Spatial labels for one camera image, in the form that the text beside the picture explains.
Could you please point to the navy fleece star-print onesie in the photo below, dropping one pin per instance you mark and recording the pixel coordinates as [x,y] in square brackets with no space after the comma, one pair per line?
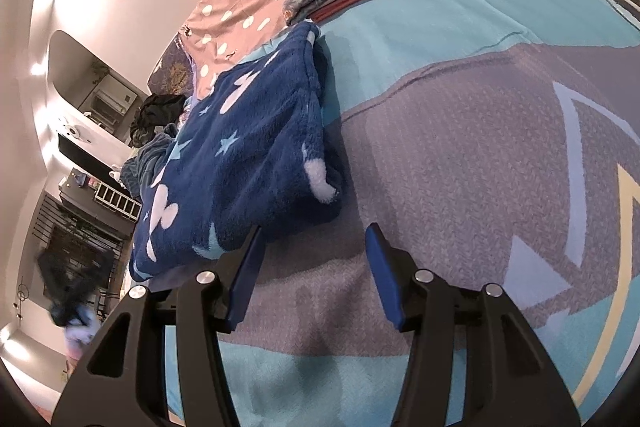
[250,147]

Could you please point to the white wall clock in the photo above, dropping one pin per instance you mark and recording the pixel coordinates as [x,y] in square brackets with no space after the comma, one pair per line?
[72,130]

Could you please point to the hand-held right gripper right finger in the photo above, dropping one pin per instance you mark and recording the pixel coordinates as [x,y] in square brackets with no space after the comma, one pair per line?
[382,277]

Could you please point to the white shelf rack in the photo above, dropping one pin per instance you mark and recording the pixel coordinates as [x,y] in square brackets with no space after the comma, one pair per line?
[117,202]

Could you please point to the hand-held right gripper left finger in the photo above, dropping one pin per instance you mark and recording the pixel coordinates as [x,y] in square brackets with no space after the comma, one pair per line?
[245,277]

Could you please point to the teal crumpled blanket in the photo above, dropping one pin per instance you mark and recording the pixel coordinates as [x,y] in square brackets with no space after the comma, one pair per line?
[147,162]

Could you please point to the navy floral bedsheet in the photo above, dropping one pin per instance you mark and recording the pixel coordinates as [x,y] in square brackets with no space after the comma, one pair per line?
[172,67]

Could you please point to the dark clothes pile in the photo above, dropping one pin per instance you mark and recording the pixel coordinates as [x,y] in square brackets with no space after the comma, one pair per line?
[155,117]

